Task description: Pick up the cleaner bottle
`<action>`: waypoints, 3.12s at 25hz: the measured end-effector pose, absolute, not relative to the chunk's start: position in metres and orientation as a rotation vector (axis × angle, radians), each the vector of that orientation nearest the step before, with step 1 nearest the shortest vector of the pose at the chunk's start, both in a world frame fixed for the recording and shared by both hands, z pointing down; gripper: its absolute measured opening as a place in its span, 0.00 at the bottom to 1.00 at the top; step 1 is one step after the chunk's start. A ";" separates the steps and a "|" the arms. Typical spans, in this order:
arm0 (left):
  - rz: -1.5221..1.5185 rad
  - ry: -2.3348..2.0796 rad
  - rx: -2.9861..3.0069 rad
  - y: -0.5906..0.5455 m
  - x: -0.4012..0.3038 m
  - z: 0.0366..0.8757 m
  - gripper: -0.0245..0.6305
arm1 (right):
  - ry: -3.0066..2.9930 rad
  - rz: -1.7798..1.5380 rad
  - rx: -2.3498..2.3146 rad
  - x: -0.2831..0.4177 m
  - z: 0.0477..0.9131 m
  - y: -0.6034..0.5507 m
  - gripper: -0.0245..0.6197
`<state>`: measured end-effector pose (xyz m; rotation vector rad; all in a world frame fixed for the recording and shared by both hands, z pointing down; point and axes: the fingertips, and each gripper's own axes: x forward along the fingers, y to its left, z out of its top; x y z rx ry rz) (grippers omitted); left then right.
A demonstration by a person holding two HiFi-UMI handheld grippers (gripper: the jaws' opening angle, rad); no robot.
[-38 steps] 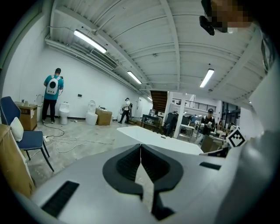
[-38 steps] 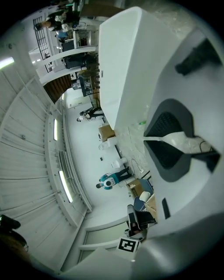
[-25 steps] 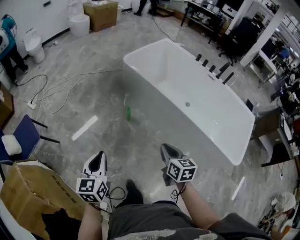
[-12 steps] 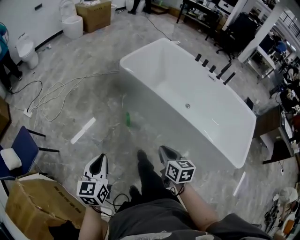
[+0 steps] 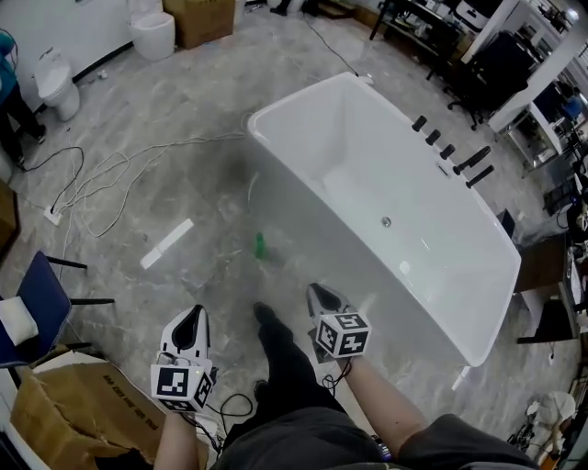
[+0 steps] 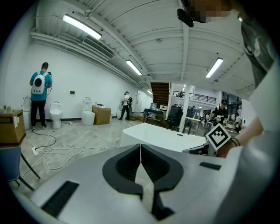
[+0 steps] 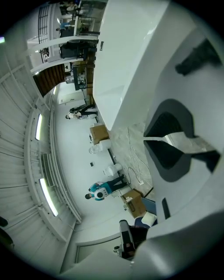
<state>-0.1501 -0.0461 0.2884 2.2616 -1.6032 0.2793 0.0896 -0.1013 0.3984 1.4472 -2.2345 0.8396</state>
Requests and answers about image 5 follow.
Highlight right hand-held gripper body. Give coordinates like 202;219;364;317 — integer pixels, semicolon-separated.
311;311;372;365

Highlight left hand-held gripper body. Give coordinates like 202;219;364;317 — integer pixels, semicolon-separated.
150;349;218;413

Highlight person's left forearm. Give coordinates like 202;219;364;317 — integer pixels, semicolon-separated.
155;409;203;470

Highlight person's right forearm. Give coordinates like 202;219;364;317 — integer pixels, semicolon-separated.
343;355;431;460

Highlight person's black trousers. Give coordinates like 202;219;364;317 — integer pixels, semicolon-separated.
254;316;350;414

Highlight white flat bar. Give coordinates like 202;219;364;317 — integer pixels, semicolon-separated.
139;218;195;271

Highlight large torn cardboard box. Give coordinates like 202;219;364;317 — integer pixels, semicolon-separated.
9;351;210;470

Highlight person's gray shirt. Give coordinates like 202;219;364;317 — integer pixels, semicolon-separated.
220;406;543;470

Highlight blue chair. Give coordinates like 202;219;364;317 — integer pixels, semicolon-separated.
0;251;116;368

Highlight white bathtub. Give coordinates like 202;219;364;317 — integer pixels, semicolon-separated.
246;72;523;368

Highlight white foam block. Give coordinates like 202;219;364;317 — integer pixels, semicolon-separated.
0;296;40;348

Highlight black hand shower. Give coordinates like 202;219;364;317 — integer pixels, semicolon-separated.
465;164;496;189

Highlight black faucet spout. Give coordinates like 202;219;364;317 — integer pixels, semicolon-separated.
452;146;492;176

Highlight brown wooden panel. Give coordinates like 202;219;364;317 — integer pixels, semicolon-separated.
514;233;569;295

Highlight white crumpled bag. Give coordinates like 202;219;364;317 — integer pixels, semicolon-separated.
526;389;578;460

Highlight white toilet with tank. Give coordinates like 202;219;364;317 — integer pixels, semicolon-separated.
34;48;82;123

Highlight black office chair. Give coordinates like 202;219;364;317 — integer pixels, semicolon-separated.
447;29;546;132

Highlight black table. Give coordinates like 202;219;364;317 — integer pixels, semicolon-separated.
369;0;474;82

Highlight white pillar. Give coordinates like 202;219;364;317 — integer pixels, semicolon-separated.
486;0;588;134

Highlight round white toilet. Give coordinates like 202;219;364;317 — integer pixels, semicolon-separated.
128;0;176;63

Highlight brown cardboard box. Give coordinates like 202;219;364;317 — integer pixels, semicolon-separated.
163;0;235;50

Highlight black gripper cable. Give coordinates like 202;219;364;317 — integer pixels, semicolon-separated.
192;392;256;453

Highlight white hose piece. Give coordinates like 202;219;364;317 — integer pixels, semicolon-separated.
245;170;262;206

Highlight white floor cable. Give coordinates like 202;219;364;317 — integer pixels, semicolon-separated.
63;130;249;240

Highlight black floor cable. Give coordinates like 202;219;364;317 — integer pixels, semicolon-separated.
20;145;86;213
302;11;364;79

